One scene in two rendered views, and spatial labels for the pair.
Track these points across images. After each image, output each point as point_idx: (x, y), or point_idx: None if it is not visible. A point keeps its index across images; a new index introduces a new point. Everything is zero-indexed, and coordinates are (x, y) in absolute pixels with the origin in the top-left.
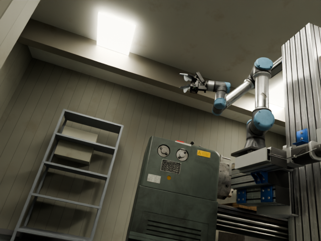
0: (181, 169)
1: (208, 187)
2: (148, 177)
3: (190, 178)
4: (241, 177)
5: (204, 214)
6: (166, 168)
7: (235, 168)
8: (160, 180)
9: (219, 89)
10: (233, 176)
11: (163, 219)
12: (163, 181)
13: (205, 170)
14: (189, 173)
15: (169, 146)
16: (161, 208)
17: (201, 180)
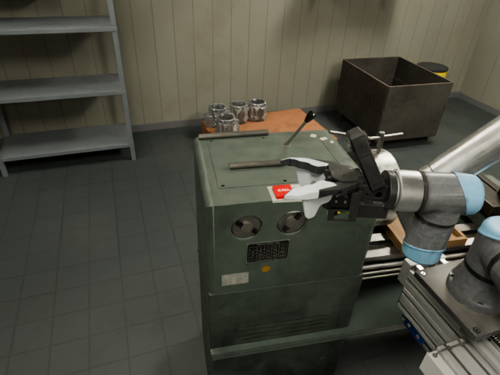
0: (291, 248)
1: (347, 260)
2: (223, 280)
3: (312, 257)
4: (426, 322)
5: (335, 297)
6: (259, 257)
7: (420, 368)
8: (248, 277)
9: (434, 220)
10: (408, 294)
11: (263, 321)
12: (255, 277)
13: (344, 236)
14: (309, 250)
15: (259, 215)
16: (258, 310)
17: (335, 254)
